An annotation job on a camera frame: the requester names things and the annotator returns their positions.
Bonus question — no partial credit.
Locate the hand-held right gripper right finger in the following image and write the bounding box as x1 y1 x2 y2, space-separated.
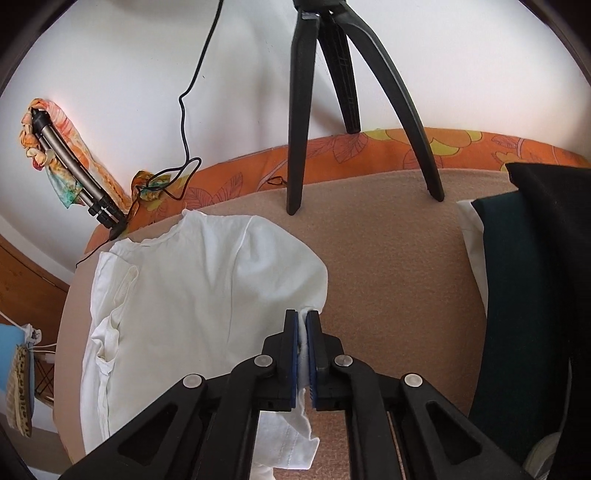
307 310 536 480

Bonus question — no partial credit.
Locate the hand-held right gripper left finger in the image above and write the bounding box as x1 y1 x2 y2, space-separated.
58 309 298 480

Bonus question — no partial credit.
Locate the white t-shirt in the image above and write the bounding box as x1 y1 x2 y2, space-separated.
79 209 328 480

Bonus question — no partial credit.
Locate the white folded cloth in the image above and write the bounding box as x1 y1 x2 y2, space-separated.
456 198 490 319

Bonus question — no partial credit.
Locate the orange floral bedsheet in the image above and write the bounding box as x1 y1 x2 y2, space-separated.
83 129 591 259

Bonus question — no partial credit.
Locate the small colourful floral cloth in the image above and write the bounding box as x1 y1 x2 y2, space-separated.
130 170 168 216

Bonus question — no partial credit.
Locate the black tripod stand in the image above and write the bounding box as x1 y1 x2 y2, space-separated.
286 0 446 217

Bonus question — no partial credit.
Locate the wooden door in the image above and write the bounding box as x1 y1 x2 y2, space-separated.
0 233 70 333

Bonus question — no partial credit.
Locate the black folded cloth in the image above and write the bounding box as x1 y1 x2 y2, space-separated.
505 161 591 480

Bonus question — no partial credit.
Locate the colourful floral scarf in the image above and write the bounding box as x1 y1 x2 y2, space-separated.
18 97 127 217

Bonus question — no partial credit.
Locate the folded silver tripod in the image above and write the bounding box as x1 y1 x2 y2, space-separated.
28 108 127 227

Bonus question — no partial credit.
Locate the black power cable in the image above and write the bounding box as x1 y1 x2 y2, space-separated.
75 0 227 269

